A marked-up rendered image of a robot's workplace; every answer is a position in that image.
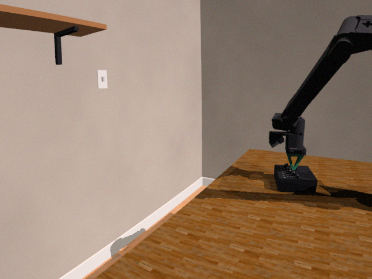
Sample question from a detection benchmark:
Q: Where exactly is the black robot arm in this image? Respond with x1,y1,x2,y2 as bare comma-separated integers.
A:
269,15,372,148

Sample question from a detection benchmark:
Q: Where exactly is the grey lighting desk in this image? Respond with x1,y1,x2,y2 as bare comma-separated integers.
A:
274,163,317,193

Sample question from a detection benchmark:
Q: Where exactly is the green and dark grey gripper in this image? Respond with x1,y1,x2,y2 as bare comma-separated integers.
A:
285,133,306,170

